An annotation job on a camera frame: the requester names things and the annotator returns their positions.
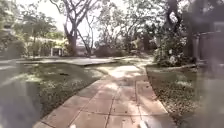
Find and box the row of trees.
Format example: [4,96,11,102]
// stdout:
[0,0,224,68]

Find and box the paved slab path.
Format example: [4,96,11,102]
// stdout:
[32,64,178,128]

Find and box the grey road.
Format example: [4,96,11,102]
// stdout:
[0,57,121,67]

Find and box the grass lawn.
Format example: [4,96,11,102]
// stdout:
[0,61,114,128]
[145,64,224,128]

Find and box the bush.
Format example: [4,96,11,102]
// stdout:
[153,33,194,68]

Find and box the building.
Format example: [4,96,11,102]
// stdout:
[19,35,73,58]

